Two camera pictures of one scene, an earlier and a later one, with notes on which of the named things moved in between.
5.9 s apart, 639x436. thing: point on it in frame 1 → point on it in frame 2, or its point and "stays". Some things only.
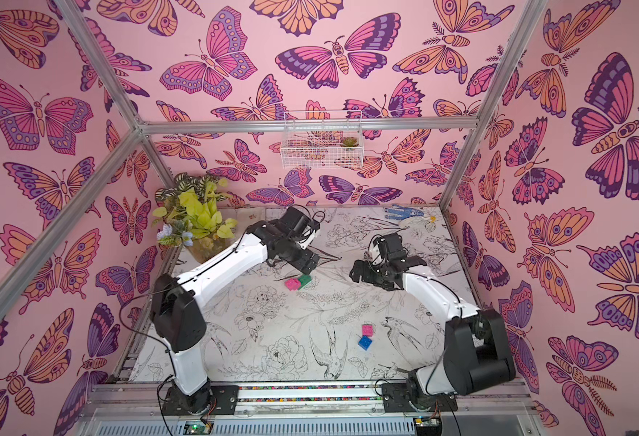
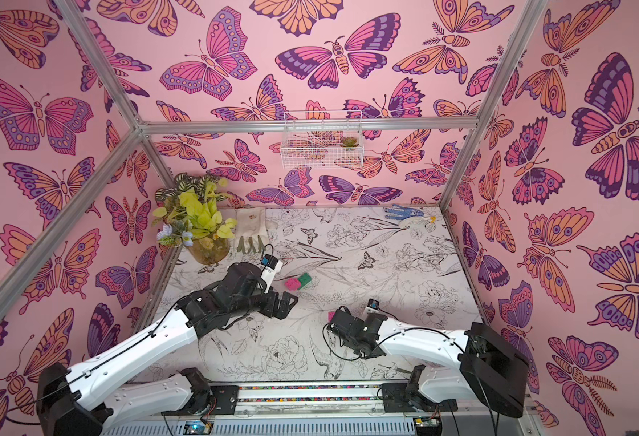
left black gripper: [303, 266] → [274, 312]
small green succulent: [349, 142] stays
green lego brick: [304, 281] stays
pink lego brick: [292, 283] stays
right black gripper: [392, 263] → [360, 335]
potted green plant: [189, 213] stays
